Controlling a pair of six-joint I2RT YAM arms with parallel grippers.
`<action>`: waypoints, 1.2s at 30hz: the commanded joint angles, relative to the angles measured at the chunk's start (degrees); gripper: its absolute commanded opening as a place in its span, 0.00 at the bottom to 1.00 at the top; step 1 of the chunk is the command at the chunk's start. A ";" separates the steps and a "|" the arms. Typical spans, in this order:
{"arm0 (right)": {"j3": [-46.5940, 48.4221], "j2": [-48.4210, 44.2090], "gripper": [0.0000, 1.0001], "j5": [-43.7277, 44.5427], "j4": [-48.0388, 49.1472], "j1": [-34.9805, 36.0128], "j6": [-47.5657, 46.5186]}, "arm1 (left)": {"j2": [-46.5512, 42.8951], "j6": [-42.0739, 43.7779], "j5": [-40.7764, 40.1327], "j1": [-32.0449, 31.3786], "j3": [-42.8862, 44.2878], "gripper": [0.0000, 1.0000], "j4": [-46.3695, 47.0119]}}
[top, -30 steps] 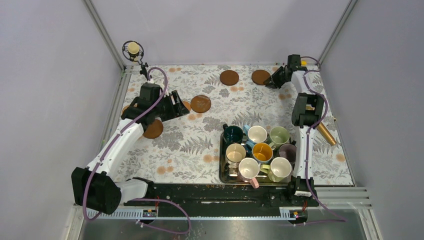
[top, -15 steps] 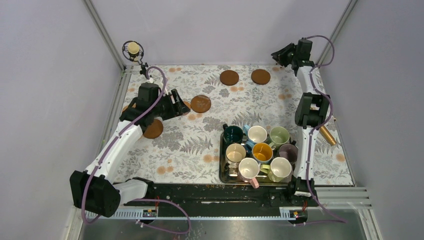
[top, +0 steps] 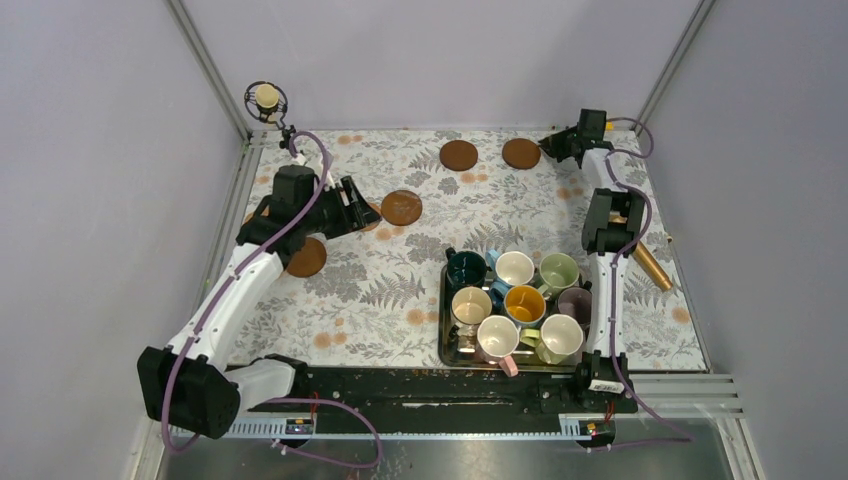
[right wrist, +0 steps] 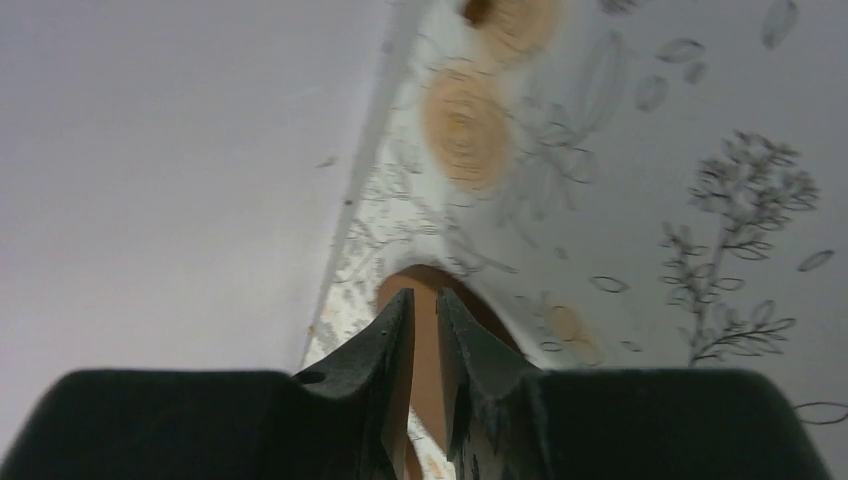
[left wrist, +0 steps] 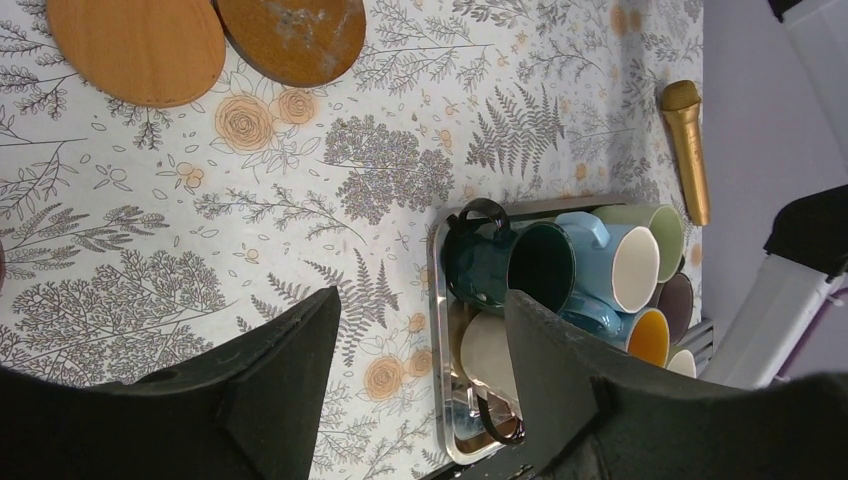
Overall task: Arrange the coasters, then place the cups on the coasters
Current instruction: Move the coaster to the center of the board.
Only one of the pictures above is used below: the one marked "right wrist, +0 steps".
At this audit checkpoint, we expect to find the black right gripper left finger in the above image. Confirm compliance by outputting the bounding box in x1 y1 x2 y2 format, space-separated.
1 289 415 479

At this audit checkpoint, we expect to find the floral tablecloth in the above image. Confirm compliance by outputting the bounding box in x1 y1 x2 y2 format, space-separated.
305 1 847 479

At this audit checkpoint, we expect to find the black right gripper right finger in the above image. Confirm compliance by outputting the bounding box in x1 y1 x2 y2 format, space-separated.
437 290 830 479

